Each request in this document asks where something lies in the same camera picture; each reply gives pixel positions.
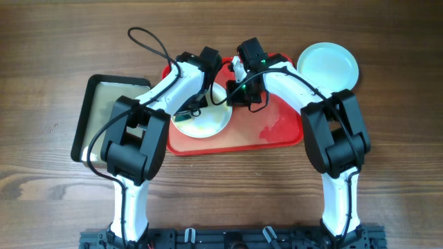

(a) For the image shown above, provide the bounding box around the white plate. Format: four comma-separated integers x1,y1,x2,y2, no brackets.
172,91,233,138

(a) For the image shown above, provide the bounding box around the light blue plate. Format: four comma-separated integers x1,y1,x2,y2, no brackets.
296,42,359,92

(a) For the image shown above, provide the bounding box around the green yellow sponge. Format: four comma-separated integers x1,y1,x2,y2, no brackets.
173,113,192,122

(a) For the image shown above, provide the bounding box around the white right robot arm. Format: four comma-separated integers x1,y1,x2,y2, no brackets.
224,38,370,243

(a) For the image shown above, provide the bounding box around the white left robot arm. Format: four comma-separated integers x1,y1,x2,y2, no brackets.
98,47,222,248

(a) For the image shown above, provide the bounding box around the red serving tray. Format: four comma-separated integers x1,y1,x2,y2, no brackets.
161,53,305,157

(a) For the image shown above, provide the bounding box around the black water tray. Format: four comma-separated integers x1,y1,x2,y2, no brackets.
71,74,151,164

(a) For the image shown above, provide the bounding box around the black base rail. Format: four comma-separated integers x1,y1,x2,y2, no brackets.
78,225,388,249

